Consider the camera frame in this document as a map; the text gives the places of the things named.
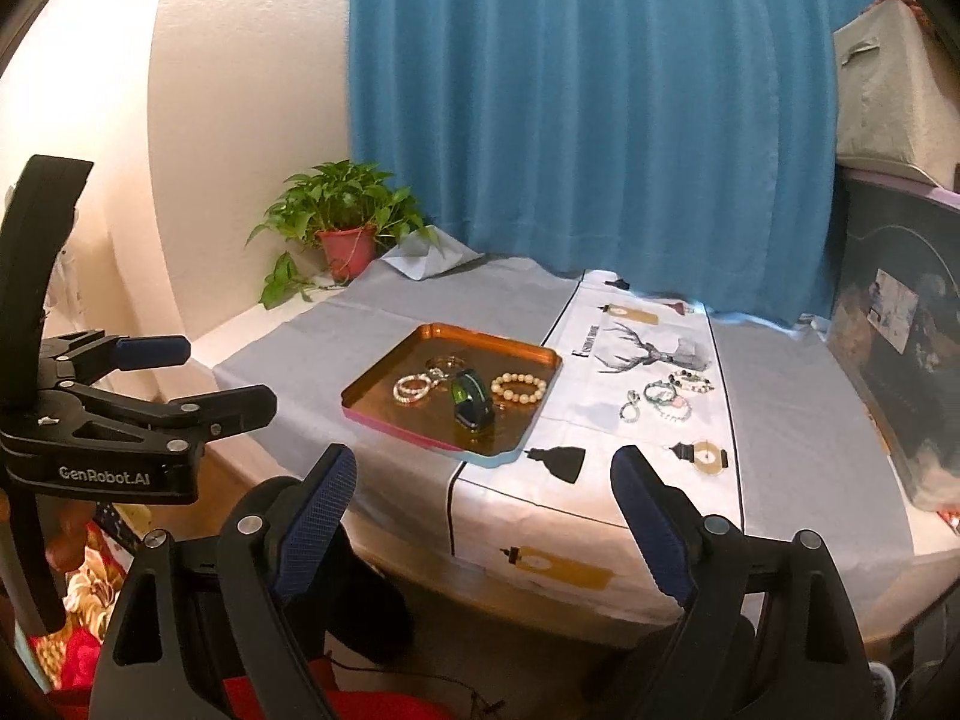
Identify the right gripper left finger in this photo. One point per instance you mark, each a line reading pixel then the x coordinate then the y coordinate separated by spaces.
pixel 308 513

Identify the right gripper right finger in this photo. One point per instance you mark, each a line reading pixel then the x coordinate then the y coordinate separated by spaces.
pixel 766 629

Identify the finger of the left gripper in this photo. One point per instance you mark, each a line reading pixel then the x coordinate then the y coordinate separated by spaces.
pixel 141 353
pixel 226 413

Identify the thin gold bangle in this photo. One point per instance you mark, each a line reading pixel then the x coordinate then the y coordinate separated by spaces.
pixel 442 367

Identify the orange metal tray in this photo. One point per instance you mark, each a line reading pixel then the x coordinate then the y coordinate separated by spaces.
pixel 483 415

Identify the red fabric on floor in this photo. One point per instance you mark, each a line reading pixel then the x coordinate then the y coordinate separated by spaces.
pixel 225 689

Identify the grey table cloth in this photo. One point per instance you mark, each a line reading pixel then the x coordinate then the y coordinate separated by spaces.
pixel 807 455

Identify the red flower pot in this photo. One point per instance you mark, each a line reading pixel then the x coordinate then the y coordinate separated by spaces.
pixel 349 252

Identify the green potted plant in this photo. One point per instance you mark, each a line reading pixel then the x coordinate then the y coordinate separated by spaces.
pixel 340 195

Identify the white printed table runner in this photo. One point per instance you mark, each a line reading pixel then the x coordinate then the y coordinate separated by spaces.
pixel 635 371

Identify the dark plastic storage bin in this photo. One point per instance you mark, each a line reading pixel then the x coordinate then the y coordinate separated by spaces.
pixel 895 325

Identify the blue curtain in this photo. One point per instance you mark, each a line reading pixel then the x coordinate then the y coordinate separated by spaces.
pixel 688 145

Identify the beige fabric storage box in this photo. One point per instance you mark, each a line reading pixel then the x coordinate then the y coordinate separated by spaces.
pixel 897 97

